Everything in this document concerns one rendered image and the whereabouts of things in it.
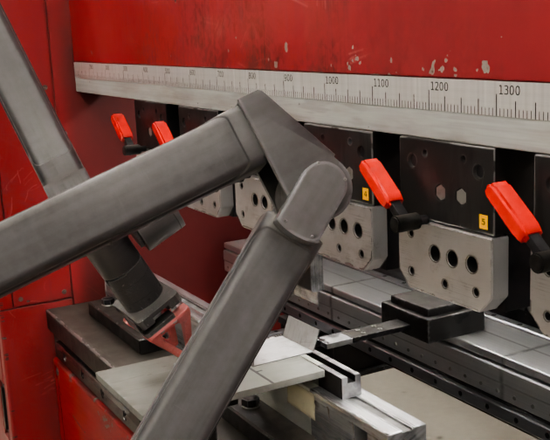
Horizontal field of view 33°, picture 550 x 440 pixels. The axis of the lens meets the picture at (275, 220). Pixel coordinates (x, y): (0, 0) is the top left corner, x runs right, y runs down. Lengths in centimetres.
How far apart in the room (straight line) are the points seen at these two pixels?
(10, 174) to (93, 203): 125
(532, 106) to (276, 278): 27
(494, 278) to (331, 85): 33
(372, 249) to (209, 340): 34
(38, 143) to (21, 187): 83
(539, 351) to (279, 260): 68
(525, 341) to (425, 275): 46
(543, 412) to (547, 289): 49
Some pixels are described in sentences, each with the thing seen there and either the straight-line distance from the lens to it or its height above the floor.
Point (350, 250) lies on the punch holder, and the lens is 112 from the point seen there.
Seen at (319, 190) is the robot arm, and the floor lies 132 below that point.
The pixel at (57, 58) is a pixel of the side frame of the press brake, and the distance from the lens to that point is 204.
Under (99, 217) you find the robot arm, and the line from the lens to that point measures 79.
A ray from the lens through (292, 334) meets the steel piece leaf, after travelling 140.
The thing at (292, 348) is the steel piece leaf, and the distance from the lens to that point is 136.
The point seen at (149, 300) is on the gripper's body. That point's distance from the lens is 123.
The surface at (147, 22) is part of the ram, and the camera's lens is 164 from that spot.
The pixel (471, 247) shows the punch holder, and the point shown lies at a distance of 94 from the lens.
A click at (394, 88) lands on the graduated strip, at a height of 139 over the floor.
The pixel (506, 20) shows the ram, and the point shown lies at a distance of 88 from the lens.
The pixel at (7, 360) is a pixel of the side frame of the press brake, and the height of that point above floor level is 78.
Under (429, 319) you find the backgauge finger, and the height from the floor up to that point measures 102.
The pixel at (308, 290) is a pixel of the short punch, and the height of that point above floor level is 110.
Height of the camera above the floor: 146
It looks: 12 degrees down
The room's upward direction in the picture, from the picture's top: 3 degrees counter-clockwise
